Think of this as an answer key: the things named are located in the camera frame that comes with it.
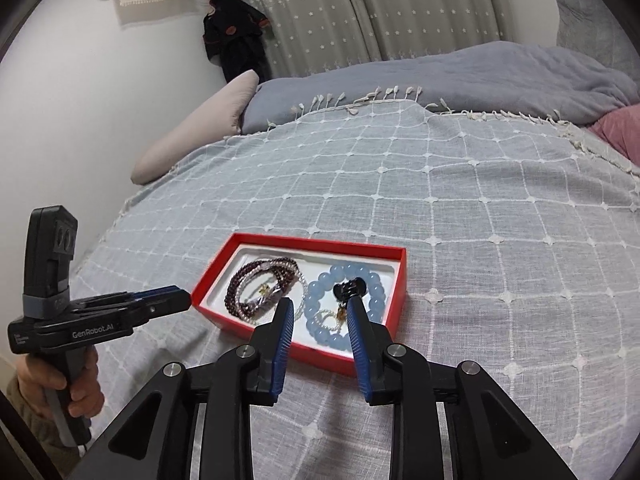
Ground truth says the grey quilted pillow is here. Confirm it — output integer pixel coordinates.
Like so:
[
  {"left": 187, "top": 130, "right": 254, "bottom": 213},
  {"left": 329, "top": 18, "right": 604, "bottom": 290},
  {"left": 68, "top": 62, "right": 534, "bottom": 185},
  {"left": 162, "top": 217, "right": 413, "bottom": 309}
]
[{"left": 552, "top": 0, "right": 640, "bottom": 86}]

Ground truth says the clear crystal bead bracelet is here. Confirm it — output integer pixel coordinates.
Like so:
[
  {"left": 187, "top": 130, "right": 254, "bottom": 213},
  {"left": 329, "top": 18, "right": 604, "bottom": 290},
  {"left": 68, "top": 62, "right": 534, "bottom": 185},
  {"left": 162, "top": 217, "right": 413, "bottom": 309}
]
[{"left": 235, "top": 260, "right": 310, "bottom": 325}]

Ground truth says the grey star-print curtain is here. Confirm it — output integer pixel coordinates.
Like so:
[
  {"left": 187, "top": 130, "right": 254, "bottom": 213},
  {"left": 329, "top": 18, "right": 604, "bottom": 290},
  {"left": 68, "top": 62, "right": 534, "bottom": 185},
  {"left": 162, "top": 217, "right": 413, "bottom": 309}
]
[{"left": 215, "top": 0, "right": 516, "bottom": 81}]

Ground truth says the small pearl ring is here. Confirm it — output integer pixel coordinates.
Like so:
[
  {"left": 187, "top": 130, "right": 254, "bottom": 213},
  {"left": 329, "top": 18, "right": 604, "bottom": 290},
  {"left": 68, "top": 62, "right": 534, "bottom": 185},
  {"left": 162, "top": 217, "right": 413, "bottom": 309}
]
[{"left": 306, "top": 309, "right": 346, "bottom": 334}]

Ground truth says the grey duvet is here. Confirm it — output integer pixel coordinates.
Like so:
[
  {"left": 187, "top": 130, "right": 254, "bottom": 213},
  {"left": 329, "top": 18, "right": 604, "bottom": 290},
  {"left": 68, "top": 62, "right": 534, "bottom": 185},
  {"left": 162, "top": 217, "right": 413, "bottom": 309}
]
[{"left": 240, "top": 42, "right": 640, "bottom": 136}]

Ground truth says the beige pillow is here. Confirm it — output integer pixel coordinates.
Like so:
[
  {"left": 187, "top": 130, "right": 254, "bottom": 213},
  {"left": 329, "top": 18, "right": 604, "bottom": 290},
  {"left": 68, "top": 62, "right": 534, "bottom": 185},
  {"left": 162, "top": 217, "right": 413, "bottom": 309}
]
[{"left": 131, "top": 69, "right": 261, "bottom": 186}]

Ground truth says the dark red bead bracelet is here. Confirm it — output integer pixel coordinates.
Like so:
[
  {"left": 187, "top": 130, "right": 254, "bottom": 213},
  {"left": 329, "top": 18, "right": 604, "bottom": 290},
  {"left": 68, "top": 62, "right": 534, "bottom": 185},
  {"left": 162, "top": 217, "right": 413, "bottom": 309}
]
[{"left": 226, "top": 256, "right": 303, "bottom": 322}]

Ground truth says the pink pillow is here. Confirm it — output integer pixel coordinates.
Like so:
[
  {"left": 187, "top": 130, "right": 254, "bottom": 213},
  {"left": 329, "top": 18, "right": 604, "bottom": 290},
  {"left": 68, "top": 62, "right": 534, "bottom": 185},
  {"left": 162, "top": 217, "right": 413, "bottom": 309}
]
[{"left": 585, "top": 105, "right": 640, "bottom": 166}]

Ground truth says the dark hanging garment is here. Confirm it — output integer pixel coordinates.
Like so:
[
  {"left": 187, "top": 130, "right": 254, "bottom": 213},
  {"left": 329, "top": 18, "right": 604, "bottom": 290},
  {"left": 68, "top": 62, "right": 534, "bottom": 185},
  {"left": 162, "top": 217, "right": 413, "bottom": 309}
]
[{"left": 201, "top": 0, "right": 271, "bottom": 83}]

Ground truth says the person's left forearm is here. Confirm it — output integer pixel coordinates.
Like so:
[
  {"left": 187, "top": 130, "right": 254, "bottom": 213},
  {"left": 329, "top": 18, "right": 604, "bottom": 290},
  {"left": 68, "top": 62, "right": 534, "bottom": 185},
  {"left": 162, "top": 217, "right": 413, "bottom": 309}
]
[{"left": 5, "top": 375, "right": 81, "bottom": 480}]

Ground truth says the black hair clip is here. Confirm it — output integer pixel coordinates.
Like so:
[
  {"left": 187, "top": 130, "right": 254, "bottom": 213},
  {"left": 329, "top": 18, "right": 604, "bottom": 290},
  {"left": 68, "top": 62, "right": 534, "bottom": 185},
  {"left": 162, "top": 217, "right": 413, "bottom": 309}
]
[{"left": 334, "top": 278, "right": 368, "bottom": 303}]

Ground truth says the person's left hand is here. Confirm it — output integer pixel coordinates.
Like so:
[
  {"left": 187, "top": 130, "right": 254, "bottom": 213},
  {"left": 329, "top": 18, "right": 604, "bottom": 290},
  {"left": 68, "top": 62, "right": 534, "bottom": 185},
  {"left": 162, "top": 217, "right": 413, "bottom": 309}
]
[{"left": 19, "top": 347, "right": 106, "bottom": 417}]

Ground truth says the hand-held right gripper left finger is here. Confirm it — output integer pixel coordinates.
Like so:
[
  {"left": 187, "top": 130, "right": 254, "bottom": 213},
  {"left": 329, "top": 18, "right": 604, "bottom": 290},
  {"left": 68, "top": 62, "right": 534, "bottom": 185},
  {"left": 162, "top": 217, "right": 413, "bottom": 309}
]
[{"left": 82, "top": 296, "right": 296, "bottom": 480}]

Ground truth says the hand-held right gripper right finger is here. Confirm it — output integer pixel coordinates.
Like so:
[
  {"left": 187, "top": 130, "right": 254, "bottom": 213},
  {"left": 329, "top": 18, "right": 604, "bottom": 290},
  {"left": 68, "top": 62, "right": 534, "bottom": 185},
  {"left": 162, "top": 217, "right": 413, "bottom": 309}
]
[{"left": 346, "top": 297, "right": 576, "bottom": 480}]

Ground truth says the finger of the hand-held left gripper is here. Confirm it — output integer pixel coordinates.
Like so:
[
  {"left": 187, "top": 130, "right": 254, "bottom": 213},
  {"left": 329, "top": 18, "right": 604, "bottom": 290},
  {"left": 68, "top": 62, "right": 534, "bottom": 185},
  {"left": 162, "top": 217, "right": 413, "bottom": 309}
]
[
  {"left": 144, "top": 291, "right": 193, "bottom": 319},
  {"left": 125, "top": 285, "right": 181, "bottom": 303}
]

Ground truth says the red cardboard box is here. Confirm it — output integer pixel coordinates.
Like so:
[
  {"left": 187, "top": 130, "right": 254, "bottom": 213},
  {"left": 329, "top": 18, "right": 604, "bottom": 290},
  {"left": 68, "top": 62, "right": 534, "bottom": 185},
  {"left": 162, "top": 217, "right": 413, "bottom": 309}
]
[{"left": 191, "top": 232, "right": 408, "bottom": 378}]

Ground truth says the light blue bead bracelet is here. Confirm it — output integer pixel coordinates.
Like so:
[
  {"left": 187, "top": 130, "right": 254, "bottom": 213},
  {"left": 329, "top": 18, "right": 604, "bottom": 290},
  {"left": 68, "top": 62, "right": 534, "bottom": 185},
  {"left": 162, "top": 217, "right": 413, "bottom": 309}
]
[{"left": 305, "top": 263, "right": 388, "bottom": 351}]

